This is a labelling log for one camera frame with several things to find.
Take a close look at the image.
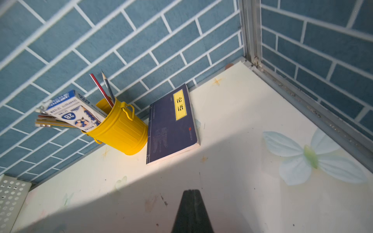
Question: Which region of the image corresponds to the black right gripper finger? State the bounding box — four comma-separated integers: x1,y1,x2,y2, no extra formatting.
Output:
171,189,214,233

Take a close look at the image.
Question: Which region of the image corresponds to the dark blue book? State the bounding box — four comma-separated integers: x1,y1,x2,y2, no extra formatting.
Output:
146,84,200,165

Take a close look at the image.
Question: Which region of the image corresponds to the yellow bucket pen holder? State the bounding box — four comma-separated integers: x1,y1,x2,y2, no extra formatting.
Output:
83,99,148,155

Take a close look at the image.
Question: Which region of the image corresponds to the red pencil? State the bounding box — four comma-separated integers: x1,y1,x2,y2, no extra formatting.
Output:
90,73,114,108

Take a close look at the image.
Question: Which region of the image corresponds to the grey pencil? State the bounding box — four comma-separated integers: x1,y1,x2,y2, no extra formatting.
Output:
102,71,116,104

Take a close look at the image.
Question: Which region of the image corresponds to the blue white pencil box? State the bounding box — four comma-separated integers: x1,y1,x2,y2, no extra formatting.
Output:
44,90,107,132

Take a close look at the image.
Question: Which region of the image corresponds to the bundle of pencils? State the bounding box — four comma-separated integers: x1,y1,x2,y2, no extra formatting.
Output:
35,108,75,128

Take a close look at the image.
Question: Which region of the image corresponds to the white perforated plastic basket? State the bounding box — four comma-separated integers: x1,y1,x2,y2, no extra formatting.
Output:
0,174,32,233

